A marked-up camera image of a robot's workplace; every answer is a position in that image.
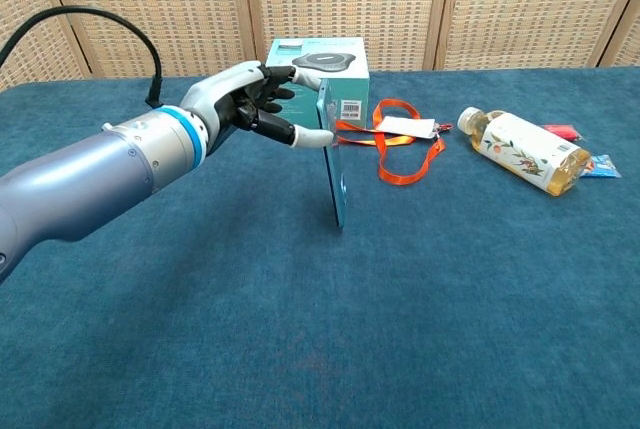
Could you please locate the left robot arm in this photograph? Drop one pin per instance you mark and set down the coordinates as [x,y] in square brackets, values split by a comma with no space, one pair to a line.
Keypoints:
[90,174]

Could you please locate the white badge card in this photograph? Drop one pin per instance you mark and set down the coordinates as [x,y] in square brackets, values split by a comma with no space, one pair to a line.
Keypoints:
[406,127]

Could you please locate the teal speaker box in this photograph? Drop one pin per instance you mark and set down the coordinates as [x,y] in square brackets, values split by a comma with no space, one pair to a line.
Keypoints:
[345,79]

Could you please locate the blue smartphone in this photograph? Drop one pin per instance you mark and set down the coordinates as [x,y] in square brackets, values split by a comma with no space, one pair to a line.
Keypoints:
[334,159]

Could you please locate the yellow tea bottle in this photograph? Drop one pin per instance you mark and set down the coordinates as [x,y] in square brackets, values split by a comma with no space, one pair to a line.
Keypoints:
[530,149]

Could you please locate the blue table cloth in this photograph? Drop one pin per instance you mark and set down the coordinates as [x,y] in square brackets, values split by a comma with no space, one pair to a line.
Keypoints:
[350,299]

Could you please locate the blue snack packet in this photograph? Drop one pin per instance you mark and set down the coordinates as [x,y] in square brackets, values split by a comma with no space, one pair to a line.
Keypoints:
[602,166]

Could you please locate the woven folding screen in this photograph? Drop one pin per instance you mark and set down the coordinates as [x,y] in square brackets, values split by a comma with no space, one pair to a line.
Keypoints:
[320,4]

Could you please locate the red snack packet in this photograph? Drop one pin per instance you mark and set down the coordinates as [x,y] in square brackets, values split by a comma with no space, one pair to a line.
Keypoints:
[565,130]

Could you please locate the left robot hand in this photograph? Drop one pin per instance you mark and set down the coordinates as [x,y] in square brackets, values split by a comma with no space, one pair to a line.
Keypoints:
[240,104]

